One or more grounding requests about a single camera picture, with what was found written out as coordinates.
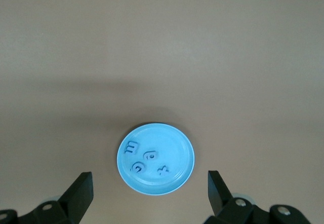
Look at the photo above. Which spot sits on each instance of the blue foam letter P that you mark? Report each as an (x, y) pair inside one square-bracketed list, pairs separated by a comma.
[(150, 156)]

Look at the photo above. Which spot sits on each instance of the blue foam letter X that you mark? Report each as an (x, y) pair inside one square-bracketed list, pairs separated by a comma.
[(163, 170)]

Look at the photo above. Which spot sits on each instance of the blue foam letter E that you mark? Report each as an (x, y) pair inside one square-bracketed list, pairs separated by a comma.
[(131, 147)]

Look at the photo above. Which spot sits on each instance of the blue foam letter G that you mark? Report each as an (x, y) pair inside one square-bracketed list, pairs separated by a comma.
[(134, 169)]

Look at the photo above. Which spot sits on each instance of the brown table cover sheet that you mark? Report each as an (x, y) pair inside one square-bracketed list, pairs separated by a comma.
[(152, 44)]

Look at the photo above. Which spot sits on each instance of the blue round plate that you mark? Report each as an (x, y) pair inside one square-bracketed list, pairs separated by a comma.
[(172, 143)]

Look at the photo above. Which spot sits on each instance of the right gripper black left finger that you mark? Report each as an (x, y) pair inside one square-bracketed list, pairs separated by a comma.
[(76, 201)]

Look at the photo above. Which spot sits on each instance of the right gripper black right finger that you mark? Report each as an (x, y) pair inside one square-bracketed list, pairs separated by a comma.
[(220, 203)]

